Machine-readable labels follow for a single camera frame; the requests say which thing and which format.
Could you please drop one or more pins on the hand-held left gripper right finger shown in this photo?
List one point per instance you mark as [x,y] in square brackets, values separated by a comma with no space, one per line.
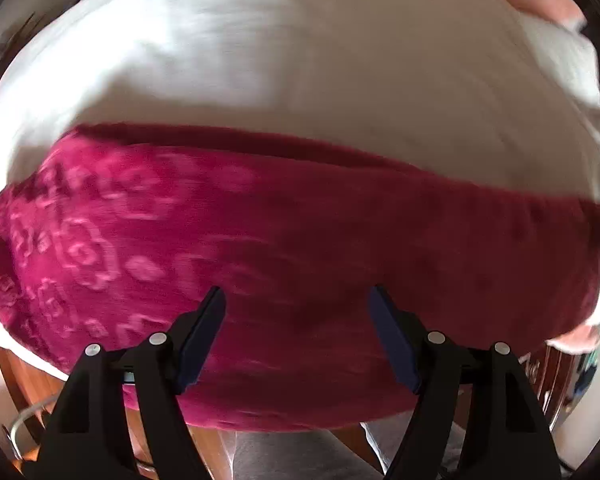
[392,340]

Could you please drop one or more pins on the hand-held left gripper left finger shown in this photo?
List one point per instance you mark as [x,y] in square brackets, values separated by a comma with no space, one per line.
[202,340]

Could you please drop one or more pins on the red patterned blanket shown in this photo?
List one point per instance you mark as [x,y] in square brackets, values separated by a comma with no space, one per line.
[300,240]

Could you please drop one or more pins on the person's grey trousers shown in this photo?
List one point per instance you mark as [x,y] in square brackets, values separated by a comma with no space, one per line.
[280,455]

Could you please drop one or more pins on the white bed sheet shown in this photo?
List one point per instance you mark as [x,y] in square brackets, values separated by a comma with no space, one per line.
[290,60]

